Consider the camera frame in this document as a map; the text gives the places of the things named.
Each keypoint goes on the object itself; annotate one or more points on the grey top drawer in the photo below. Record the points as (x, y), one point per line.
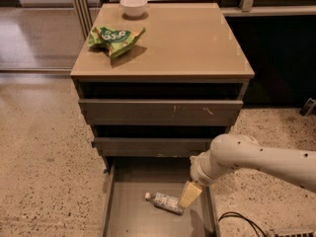
(161, 112)

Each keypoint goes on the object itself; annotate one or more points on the clear plastic water bottle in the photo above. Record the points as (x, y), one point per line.
(165, 202)

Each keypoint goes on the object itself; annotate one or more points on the grey middle drawer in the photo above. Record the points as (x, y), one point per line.
(151, 147)

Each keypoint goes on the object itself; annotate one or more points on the small grey floor object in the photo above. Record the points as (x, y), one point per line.
(308, 107)

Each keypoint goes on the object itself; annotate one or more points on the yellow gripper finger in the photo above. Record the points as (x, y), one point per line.
(191, 192)

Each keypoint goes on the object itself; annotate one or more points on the white ceramic bowl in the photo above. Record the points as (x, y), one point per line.
(133, 8)

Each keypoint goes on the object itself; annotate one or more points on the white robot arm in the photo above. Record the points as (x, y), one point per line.
(230, 152)

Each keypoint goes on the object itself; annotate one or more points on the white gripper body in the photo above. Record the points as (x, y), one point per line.
(197, 172)

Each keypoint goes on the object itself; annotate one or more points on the grey drawer cabinet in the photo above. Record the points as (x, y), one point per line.
(188, 52)

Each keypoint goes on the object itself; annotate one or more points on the green crumpled snack bag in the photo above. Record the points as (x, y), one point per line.
(116, 43)

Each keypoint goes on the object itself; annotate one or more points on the grey open bottom drawer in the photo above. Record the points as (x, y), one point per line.
(129, 214)

